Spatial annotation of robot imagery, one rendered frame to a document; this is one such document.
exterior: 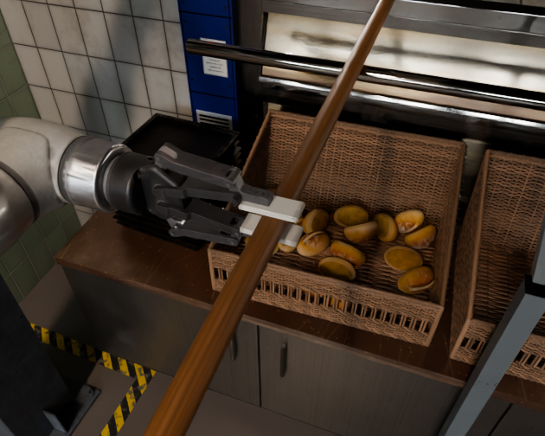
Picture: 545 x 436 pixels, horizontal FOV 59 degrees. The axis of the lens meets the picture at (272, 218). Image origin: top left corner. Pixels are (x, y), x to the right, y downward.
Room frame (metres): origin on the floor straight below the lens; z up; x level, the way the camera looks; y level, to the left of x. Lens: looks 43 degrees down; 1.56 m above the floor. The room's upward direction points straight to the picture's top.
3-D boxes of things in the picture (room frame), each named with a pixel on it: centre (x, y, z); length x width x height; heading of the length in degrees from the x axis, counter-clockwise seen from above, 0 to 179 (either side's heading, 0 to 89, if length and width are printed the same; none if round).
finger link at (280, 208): (0.41, 0.00, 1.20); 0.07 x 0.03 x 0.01; 70
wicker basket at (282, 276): (0.92, -0.18, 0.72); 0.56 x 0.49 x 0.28; 72
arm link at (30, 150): (0.51, 0.32, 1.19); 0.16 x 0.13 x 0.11; 70
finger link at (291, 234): (0.41, 0.00, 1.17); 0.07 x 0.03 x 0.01; 70
